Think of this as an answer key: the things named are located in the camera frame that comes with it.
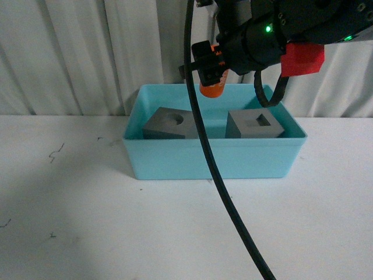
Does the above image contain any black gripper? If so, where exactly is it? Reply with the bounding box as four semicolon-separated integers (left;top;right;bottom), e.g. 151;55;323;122
183;17;286;87

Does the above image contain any orange cylinder 4680 part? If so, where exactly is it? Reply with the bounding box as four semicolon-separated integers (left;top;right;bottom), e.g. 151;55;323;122
199;61;228;99

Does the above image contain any gray cube with round hole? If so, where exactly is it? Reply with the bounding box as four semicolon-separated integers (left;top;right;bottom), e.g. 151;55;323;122
142;107;198;139

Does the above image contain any gray cube with rectangular hole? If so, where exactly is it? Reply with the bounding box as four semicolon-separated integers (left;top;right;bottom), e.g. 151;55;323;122
225;108;285;139

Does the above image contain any light blue plastic box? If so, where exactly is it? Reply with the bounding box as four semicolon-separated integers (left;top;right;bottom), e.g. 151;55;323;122
123;84;307;180

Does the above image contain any white pleated curtain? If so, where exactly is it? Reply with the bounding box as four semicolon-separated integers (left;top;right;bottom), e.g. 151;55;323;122
1;1;372;117

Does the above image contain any black corrugated cable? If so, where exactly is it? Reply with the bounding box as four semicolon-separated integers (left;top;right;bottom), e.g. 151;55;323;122
254;69;291;109

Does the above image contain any red camera mount block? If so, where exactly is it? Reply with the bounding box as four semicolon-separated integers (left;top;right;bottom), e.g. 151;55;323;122
280;43;325;77

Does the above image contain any thick black cable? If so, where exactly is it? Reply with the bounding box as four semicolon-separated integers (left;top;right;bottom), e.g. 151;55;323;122
184;0;277;280

